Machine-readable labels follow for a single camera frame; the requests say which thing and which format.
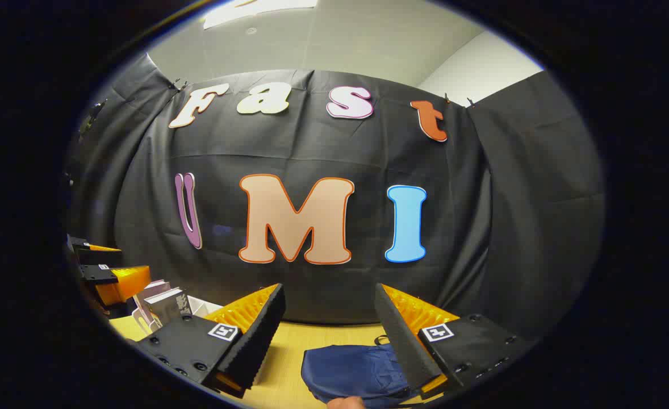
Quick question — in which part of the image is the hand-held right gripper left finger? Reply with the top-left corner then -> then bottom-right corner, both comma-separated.
136,283 -> 287,398

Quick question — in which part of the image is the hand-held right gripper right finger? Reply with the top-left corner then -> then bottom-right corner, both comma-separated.
374,283 -> 531,401

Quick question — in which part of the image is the pink cover book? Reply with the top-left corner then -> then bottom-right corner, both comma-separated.
135,279 -> 172,325

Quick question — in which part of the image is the white book with dark cover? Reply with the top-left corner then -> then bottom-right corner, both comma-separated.
144,289 -> 194,331

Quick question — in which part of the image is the blue schoolbag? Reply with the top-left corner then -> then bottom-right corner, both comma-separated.
302,335 -> 426,407

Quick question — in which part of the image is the white bookshelf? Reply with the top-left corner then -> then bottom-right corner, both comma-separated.
132,295 -> 224,336

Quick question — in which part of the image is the black backdrop cloth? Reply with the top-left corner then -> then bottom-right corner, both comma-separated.
65,54 -> 605,341

